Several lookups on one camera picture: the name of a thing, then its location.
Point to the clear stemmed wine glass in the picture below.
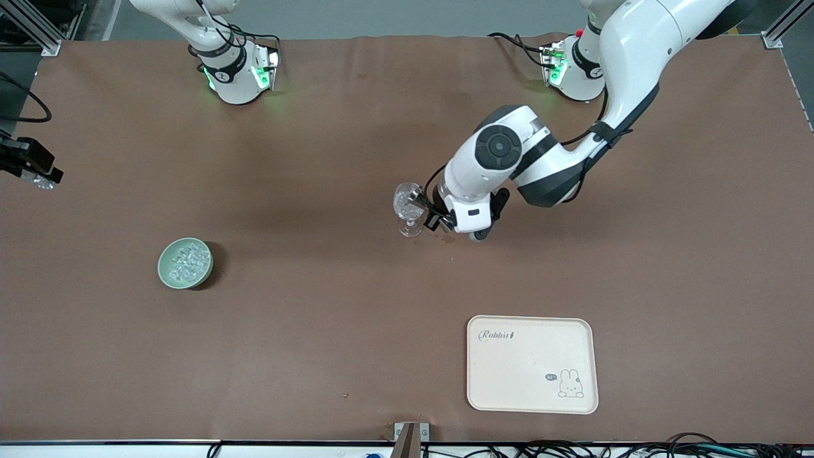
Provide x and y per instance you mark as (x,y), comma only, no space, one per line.
(407,222)

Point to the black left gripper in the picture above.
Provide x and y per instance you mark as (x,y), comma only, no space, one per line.
(433,210)

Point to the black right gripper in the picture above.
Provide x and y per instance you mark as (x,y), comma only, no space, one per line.
(25,158)

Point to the cream rabbit print tray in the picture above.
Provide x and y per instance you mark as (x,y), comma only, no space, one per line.
(509,381)

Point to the brown table cover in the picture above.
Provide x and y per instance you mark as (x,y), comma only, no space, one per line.
(318,350)

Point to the clear ice cube pile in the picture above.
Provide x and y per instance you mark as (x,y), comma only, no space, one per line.
(186,261)

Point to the aluminium frame post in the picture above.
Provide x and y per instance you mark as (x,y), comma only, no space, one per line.
(785,25)
(38,32)

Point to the grey metal camera bracket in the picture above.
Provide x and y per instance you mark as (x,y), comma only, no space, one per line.
(410,439)

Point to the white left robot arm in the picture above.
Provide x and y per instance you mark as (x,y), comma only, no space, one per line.
(636,51)

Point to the green ceramic bowl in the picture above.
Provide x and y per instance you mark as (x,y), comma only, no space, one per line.
(165,270)

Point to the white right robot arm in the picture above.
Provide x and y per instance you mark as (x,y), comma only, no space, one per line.
(235,83)

